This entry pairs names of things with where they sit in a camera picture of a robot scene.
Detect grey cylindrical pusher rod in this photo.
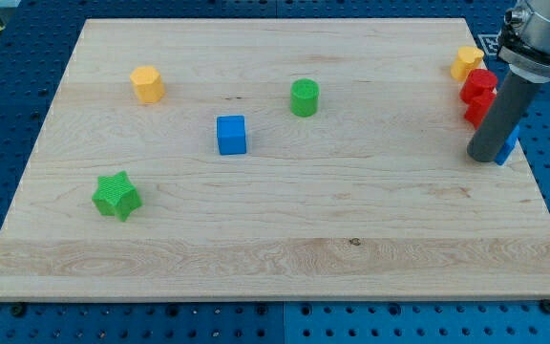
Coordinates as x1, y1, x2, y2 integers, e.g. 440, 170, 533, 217
467, 69, 541, 162

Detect blue triangle block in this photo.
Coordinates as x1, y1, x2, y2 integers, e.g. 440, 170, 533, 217
494, 125, 519, 165

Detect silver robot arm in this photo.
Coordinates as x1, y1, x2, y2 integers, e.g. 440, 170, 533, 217
467, 0, 550, 162

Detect green star block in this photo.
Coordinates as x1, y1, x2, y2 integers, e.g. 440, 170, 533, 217
92, 171, 142, 222

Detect red cylinder block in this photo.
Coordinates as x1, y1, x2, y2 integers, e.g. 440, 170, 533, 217
459, 69, 498, 104

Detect white fiducial marker tag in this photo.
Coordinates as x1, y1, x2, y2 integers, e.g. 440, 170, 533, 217
477, 33, 499, 56

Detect yellow heart block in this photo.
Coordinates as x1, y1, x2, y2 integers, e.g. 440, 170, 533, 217
450, 46, 484, 81

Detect green cylinder block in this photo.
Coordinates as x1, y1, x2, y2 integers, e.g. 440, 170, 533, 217
290, 78, 320, 118

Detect blue cube block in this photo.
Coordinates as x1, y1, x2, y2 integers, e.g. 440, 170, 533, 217
216, 115, 246, 155

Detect wooden board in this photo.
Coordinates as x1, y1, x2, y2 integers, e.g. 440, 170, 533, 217
0, 18, 550, 302

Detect yellow hexagon block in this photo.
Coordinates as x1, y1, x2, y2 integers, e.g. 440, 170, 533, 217
130, 65, 165, 103

